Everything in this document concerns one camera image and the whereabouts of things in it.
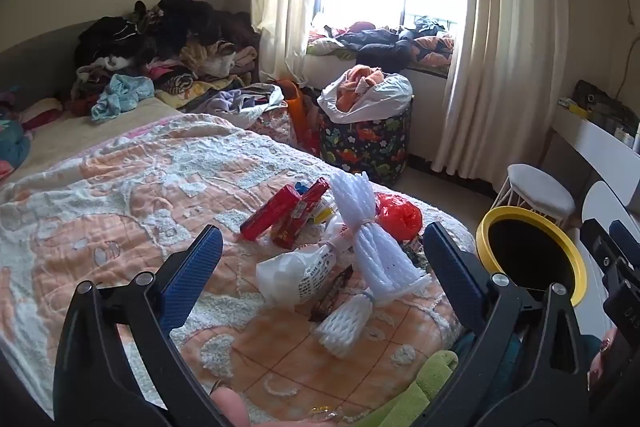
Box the orange and white blanket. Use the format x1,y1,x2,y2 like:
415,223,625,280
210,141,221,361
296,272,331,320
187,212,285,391
0,112,476,423

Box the red cylindrical canister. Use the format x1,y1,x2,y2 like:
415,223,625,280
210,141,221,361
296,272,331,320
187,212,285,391
240,184,302,241
271,177,331,250

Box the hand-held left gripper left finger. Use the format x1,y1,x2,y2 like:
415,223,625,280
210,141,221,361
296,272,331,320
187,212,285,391
52,227,236,427

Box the dark snack wrapper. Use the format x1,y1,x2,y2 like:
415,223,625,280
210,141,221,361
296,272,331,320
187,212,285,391
307,264,355,324

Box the yellow-rimmed black bin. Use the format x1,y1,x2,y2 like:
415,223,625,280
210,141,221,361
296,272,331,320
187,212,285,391
475,206,588,308

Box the light blue cloth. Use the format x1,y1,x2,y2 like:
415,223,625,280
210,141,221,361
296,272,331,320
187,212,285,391
90,74,156,122

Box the white chair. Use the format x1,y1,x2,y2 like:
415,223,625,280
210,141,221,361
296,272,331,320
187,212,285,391
580,179,640,258

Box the dark bag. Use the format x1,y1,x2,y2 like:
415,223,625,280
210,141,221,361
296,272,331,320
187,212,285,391
572,79,640,132

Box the yellow packet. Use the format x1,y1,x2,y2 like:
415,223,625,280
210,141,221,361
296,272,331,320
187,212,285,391
310,197,337,225

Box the person's left hand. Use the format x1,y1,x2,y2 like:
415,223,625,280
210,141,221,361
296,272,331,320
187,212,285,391
210,387,251,427

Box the lavender cloth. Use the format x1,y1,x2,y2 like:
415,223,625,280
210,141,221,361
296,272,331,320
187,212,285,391
197,84,286,128

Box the small white foam net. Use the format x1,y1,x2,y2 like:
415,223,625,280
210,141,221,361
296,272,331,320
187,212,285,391
314,289,377,360

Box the pile of clothes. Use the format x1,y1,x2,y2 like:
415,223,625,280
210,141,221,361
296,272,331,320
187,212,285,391
70,0,261,118

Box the green cloth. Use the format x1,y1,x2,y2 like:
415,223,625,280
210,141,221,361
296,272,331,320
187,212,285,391
345,349,461,427

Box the white desk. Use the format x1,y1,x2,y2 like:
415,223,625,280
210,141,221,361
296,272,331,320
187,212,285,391
550,104,640,192

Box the orange bag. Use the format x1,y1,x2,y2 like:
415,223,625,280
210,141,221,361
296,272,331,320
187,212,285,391
277,79,321,152

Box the dinosaur print laundry basket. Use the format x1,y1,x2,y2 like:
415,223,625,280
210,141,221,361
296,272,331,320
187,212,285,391
319,99,413,185

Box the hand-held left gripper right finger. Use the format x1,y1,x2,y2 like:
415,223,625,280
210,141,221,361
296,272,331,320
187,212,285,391
422,221,593,427

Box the grey headboard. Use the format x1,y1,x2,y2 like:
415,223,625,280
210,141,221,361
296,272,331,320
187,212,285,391
0,19,106,118

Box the wide cream curtain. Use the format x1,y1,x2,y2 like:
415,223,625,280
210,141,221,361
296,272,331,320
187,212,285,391
430,0,571,188

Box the person's right hand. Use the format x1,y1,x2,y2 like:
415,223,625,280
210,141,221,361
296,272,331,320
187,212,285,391
587,327,621,393

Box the large white foam net bundle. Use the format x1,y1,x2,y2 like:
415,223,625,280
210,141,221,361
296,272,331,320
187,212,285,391
330,169,432,308

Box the white stool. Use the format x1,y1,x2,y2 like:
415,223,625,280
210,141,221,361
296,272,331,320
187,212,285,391
492,163,577,228

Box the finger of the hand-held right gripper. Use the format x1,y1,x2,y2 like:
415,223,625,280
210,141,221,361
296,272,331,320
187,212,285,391
580,218,640,280

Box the red plastic bag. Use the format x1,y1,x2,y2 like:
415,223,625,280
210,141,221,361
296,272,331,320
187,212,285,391
375,192,423,240

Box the colourful cloth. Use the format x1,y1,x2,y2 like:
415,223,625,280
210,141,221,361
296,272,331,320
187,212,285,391
0,89,63,178

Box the clothes on window sill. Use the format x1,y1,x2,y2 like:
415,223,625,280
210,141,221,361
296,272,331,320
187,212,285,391
307,19,456,70

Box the floral bag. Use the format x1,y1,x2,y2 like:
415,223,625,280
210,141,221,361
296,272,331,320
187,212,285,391
245,104,301,148

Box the white plastic bag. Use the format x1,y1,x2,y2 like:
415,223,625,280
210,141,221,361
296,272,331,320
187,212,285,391
256,214,361,308

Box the white bag of clothes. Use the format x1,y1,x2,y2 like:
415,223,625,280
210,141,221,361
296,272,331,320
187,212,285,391
317,66,415,124

